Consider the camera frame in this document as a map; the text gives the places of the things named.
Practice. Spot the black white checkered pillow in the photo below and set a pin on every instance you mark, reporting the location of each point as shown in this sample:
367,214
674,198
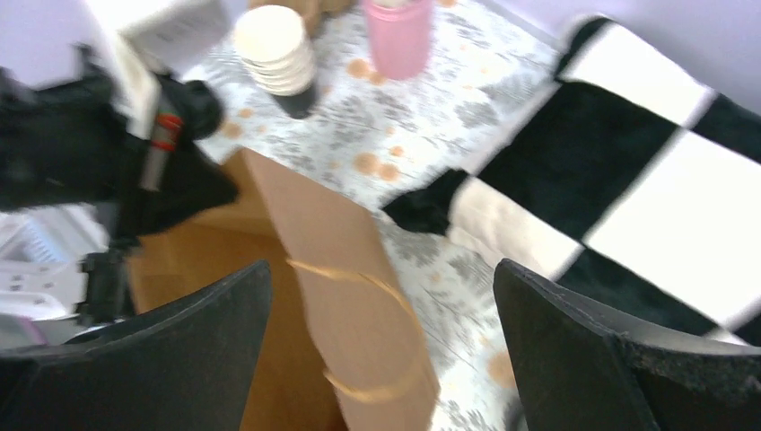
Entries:
623,179

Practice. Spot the floral patterned table mat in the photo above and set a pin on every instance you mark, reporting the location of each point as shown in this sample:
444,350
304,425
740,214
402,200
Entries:
370,139

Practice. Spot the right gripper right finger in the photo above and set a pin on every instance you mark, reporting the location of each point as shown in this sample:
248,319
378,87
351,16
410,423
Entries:
582,365

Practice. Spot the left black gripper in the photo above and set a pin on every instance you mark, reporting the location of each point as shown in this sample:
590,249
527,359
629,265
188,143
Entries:
67,144

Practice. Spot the pink straw holder cup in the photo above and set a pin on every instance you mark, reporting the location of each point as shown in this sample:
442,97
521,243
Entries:
400,38

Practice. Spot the brown paper bag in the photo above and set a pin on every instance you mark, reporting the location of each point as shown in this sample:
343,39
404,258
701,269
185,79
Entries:
343,348

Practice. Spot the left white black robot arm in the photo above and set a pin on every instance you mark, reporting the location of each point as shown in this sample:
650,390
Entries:
93,290

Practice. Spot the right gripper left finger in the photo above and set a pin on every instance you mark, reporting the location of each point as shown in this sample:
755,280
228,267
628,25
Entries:
187,365

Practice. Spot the stack of paper cups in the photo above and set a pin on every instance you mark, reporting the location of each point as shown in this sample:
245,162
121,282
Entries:
273,44

